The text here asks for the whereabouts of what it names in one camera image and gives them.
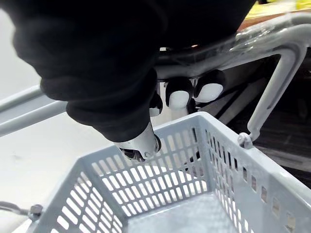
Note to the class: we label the right robot hand black cloth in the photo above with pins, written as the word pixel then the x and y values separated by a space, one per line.
pixel 97 60

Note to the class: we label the grey plastic shopping basket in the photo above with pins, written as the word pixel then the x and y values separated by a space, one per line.
pixel 267 170

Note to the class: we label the yellow green produce pack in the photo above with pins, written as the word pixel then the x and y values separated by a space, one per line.
pixel 279 8

